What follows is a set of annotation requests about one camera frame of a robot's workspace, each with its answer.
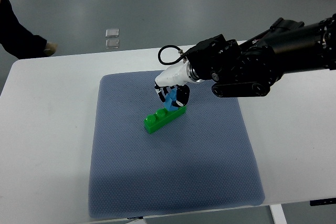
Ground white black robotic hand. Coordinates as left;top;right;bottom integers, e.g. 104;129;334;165
154;61;204;108

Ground small blue block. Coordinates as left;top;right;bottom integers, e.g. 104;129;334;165
164;89;178;111

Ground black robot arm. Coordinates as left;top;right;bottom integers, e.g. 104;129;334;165
184;16;335;98

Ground long green block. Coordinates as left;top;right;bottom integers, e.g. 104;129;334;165
144;106;186;134

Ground upper metal floor plate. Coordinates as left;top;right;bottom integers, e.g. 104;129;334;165
106;28;119;38

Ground blue-grey cloth mat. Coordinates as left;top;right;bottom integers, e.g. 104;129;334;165
89;71;265;219

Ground white table leg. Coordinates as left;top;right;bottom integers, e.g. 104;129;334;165
269;204;287;224

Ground black table control panel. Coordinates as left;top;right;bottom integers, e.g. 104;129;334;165
310;198;336;207

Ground black cable loop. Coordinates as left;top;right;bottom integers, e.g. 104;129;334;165
157;45;187;66

